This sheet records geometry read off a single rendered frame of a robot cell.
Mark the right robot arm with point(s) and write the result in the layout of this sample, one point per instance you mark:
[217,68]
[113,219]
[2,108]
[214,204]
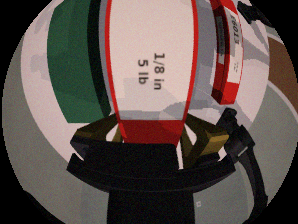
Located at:
[250,14]

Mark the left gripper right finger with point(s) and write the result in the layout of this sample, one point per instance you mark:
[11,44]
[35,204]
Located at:
[210,139]

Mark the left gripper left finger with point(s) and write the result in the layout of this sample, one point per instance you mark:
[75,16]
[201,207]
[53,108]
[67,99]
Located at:
[99,129]

